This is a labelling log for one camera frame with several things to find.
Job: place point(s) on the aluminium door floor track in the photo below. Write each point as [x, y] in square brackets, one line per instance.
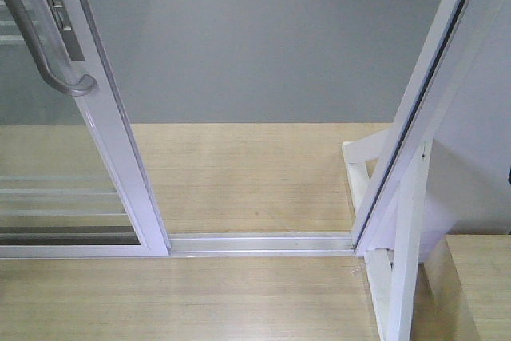
[264, 244]

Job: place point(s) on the grey door lock plate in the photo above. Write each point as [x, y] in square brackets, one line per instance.
[65, 29]

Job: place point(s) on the white outer door frame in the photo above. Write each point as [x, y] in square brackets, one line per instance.
[444, 164]

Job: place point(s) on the light wooden floor platform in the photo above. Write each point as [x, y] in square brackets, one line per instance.
[214, 178]

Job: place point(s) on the white right support brace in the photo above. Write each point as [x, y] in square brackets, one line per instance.
[393, 256]

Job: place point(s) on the grey metal door handle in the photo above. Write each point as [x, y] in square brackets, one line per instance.
[34, 44]

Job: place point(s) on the light wooden box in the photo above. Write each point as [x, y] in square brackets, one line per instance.
[469, 277]

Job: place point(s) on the white sliding glass door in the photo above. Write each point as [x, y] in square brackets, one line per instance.
[72, 181]

